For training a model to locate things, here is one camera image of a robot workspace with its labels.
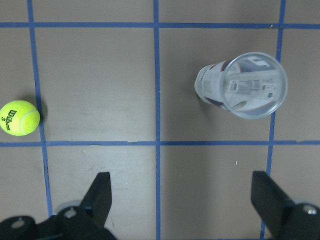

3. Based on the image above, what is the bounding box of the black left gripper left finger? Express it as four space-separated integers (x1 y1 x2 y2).
0 172 116 240

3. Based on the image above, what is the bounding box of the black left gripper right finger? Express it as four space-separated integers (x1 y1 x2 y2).
250 171 320 240

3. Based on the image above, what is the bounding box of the clear tennis ball can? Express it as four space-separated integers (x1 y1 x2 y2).
194 52 288 120

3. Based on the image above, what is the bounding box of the tennis ball upper middle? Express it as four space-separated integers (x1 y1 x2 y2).
0 100 41 137

